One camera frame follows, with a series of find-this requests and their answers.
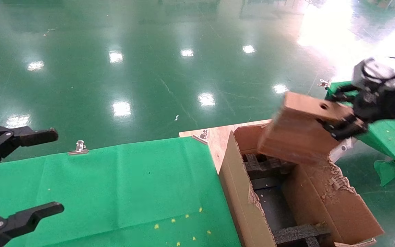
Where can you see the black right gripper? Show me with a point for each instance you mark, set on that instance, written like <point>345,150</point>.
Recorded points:
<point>389,99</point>

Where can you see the small brown cardboard box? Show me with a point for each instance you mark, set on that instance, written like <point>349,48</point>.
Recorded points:
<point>297,137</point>

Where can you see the large open cardboard carton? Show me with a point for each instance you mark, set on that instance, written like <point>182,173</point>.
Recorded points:
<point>341,209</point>

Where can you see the silver binder clip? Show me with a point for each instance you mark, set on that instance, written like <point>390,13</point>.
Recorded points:
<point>79,149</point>
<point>201,136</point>
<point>324,83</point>

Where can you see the green table cloth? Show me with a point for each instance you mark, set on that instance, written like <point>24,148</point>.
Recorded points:
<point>115,188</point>
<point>393,144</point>

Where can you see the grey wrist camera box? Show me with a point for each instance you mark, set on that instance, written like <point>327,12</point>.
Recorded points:
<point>372,70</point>

